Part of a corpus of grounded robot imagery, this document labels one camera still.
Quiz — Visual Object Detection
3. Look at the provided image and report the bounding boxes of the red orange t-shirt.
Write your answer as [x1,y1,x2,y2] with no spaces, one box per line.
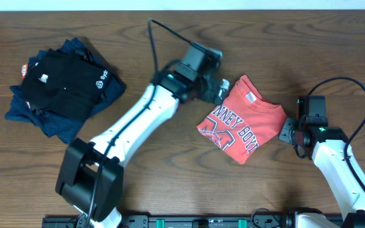
[197,75,287,164]

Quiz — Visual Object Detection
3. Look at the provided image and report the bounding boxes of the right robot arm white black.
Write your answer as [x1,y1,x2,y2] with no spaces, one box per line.
[278,118,365,227]

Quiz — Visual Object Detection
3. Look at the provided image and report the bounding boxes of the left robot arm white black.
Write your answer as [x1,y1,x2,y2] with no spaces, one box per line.
[55,70,229,227]

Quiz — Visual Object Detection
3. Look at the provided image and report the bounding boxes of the black folded shirt with logo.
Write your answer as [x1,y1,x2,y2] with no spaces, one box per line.
[22,49,112,121]

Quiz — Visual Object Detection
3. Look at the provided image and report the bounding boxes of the orange folded garment in pile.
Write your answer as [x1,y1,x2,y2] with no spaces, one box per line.
[21,64,28,79]

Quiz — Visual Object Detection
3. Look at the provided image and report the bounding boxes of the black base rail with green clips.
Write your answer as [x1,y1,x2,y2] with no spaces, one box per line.
[42,209,295,228]

